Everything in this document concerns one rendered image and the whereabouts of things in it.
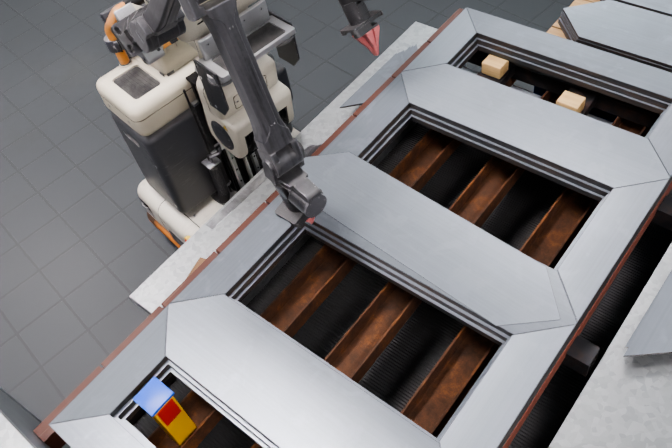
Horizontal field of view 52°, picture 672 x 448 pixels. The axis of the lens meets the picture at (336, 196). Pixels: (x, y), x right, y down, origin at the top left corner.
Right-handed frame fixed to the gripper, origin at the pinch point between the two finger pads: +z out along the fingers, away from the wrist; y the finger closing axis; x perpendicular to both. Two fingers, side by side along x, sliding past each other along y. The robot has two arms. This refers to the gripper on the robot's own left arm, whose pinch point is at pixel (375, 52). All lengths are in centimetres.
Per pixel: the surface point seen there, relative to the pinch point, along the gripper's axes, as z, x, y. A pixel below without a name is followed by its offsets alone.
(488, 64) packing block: 22.0, -3.1, 30.3
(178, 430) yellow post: 35, -16, -94
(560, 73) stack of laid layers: 29, -21, 37
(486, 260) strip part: 37, -44, -25
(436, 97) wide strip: 18.1, -6.2, 7.2
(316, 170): 15.3, -0.8, -30.9
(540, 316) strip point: 45, -58, -29
